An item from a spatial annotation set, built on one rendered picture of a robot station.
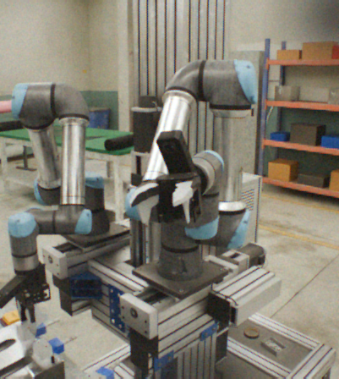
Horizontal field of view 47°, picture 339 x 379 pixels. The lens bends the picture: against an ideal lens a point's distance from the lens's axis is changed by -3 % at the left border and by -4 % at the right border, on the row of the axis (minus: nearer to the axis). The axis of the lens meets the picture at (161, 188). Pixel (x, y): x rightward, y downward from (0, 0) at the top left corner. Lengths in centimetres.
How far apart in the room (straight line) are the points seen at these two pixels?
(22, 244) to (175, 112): 55
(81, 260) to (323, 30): 515
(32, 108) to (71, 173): 24
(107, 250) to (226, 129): 79
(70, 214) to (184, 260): 37
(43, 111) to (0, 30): 699
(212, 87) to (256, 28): 553
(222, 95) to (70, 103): 47
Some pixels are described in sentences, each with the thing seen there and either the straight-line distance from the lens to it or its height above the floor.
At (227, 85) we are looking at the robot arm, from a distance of 108.
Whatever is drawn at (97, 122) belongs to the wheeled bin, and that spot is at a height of 68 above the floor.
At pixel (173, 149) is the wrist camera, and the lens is 72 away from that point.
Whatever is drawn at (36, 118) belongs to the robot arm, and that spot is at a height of 151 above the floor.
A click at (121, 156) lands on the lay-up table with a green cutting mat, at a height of 84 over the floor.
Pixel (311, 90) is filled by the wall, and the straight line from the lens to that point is 616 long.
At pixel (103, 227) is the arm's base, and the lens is 161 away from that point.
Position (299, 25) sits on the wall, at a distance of 629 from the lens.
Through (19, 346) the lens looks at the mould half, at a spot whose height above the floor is 89.
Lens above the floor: 164
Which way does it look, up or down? 16 degrees down
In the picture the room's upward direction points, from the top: straight up
